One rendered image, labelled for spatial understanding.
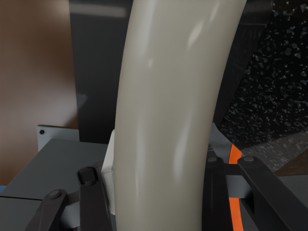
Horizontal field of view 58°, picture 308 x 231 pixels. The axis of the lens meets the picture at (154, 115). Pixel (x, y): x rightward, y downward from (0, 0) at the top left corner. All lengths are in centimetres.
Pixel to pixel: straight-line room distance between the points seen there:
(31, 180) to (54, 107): 34
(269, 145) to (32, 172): 75
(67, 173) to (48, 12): 57
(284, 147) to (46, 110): 94
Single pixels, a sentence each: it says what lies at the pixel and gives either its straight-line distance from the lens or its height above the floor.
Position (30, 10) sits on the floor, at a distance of 114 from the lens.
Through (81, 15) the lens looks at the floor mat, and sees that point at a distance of 106.
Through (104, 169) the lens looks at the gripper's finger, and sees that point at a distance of 16.
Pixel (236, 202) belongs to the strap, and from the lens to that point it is 130.
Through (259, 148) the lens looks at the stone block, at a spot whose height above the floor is 63.
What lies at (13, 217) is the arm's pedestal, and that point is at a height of 47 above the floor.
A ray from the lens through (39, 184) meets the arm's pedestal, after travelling 92.
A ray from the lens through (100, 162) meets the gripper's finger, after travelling 19.
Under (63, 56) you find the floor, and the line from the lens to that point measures 111.
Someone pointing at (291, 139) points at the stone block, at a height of 69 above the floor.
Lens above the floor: 104
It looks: 71 degrees down
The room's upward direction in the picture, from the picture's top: 175 degrees counter-clockwise
